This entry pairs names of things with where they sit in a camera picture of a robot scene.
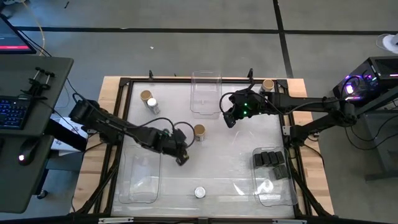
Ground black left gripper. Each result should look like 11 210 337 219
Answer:
161 128 191 167

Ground dark gray desk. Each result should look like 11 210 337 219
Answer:
0 55 75 214

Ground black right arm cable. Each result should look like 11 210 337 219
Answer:
219 91 326 114

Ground white lid seasoning jar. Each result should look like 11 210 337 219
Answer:
194 185 207 199
146 97 161 115

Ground computer monitor with red bar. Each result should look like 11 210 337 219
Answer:
0 14 37 55

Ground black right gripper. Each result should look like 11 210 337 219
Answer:
222 89 261 129

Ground gold lid spice jar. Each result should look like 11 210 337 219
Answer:
193 124 206 142
139 90 154 105
260 78 275 93

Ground yellow floor cable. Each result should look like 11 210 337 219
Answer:
21 0 47 57

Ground black aluminium table frame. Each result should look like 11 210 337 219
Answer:
70 70 335 224

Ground gray metal equipment cart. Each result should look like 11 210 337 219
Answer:
341 86 398 182

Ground black metal clamp bracket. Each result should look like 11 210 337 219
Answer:
21 66 57 98

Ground black computer mouse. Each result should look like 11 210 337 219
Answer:
17 139 39 166

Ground white round floor object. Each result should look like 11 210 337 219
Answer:
375 32 398 55

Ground clear plastic bin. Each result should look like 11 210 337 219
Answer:
118 144 162 205
251 146 299 208
190 70 224 120

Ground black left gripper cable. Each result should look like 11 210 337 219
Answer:
136 117 196 147

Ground backlit black keyboard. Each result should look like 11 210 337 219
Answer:
0 95 34 131

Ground black computer case RGB lights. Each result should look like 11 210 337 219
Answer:
331 55 398 109

